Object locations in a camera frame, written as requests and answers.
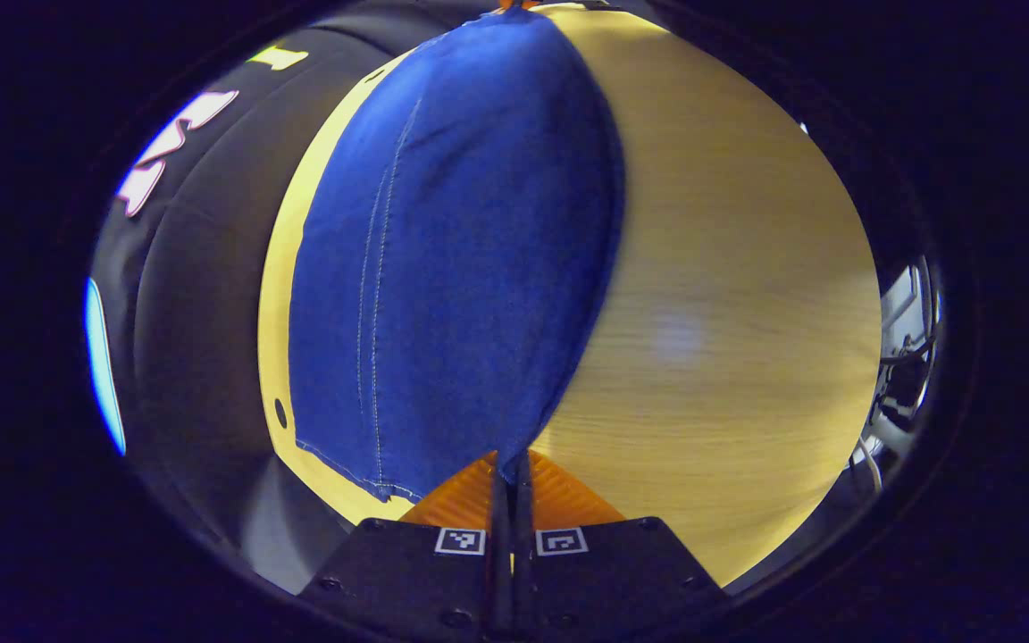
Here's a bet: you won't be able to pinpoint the white metal rack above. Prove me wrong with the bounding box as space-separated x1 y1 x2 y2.
872 257 942 447

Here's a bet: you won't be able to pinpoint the black backdrop cloth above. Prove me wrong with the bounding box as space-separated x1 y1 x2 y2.
86 9 480 555

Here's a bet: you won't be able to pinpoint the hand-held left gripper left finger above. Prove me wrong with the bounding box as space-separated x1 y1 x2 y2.
298 451 513 643

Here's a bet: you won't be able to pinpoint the white cable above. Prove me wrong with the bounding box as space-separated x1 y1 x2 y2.
852 436 887 494

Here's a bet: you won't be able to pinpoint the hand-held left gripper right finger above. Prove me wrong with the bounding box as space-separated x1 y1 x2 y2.
514 449 730 643

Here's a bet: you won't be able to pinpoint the blue denim jeans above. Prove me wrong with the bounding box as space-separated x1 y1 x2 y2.
287 7 627 503

